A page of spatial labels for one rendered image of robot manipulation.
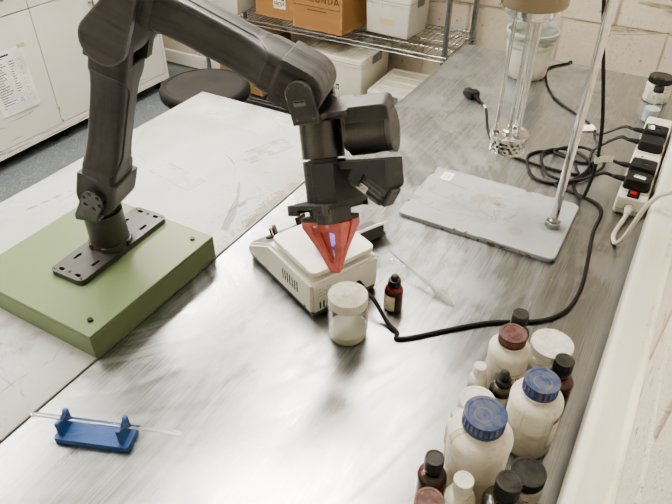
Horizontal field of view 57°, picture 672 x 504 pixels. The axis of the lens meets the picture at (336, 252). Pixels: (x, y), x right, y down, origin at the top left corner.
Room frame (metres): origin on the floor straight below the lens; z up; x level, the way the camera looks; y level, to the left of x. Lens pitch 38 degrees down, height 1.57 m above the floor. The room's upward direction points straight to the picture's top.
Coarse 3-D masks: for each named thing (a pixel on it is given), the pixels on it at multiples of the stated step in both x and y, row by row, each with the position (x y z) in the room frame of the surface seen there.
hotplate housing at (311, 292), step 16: (256, 256) 0.82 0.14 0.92; (272, 256) 0.78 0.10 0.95; (288, 256) 0.76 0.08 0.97; (368, 256) 0.76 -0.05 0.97; (272, 272) 0.78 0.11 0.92; (288, 272) 0.74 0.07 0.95; (304, 272) 0.72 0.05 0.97; (352, 272) 0.73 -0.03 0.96; (368, 272) 0.75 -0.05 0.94; (288, 288) 0.74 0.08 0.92; (304, 288) 0.70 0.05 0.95; (320, 288) 0.70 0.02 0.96; (368, 288) 0.76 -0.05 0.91; (304, 304) 0.70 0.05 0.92; (320, 304) 0.70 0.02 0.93
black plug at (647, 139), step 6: (630, 138) 1.19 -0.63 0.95; (642, 138) 1.17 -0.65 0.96; (648, 138) 1.17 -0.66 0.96; (654, 138) 1.17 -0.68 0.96; (660, 138) 1.17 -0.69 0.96; (642, 144) 1.16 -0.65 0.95; (648, 144) 1.15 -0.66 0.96; (654, 144) 1.15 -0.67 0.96; (660, 144) 1.15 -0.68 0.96; (642, 150) 1.16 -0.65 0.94; (648, 150) 1.15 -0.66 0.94; (654, 150) 1.15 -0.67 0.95; (660, 150) 1.14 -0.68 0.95
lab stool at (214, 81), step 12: (192, 72) 2.33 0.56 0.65; (204, 72) 2.33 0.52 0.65; (216, 72) 2.33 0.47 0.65; (228, 72) 2.33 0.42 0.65; (168, 84) 2.21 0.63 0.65; (180, 84) 2.21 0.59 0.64; (192, 84) 2.21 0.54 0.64; (204, 84) 2.22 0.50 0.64; (216, 84) 2.21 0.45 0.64; (228, 84) 2.21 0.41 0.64; (240, 84) 2.21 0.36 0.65; (180, 96) 2.10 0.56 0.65; (192, 96) 2.10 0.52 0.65
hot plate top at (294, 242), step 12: (300, 228) 0.81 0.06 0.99; (276, 240) 0.78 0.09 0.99; (288, 240) 0.78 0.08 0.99; (300, 240) 0.78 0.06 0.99; (360, 240) 0.78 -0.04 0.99; (288, 252) 0.75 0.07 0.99; (300, 252) 0.75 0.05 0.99; (312, 252) 0.75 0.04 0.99; (348, 252) 0.75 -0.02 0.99; (360, 252) 0.75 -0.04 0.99; (300, 264) 0.72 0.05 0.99; (312, 264) 0.72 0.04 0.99; (324, 264) 0.72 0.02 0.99; (312, 276) 0.70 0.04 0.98
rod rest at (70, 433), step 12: (60, 420) 0.48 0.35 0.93; (60, 432) 0.47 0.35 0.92; (72, 432) 0.47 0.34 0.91; (84, 432) 0.47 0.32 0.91; (96, 432) 0.47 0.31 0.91; (108, 432) 0.47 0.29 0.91; (120, 432) 0.46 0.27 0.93; (132, 432) 0.47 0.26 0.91; (72, 444) 0.46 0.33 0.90; (84, 444) 0.46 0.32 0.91; (96, 444) 0.46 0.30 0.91; (108, 444) 0.46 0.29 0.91; (120, 444) 0.46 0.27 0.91; (132, 444) 0.46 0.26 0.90
